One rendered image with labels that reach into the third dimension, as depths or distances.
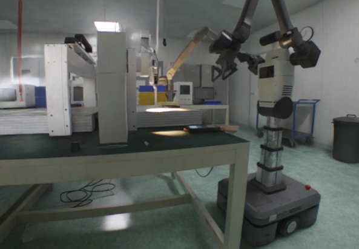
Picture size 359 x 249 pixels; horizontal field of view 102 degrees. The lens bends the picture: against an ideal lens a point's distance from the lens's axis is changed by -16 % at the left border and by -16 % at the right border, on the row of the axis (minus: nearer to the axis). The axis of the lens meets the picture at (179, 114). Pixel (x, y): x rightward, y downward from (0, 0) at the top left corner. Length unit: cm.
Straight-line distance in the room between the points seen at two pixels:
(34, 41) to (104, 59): 551
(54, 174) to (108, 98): 34
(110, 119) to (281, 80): 103
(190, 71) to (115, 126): 468
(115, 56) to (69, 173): 48
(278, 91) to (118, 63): 98
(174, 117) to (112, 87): 48
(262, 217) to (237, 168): 48
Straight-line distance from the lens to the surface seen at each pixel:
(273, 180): 143
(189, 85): 401
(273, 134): 133
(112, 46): 78
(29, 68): 612
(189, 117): 111
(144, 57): 123
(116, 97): 75
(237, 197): 89
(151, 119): 106
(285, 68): 128
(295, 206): 140
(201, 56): 604
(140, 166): 66
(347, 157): 333
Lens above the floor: 95
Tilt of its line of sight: 6 degrees down
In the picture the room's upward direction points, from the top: straight up
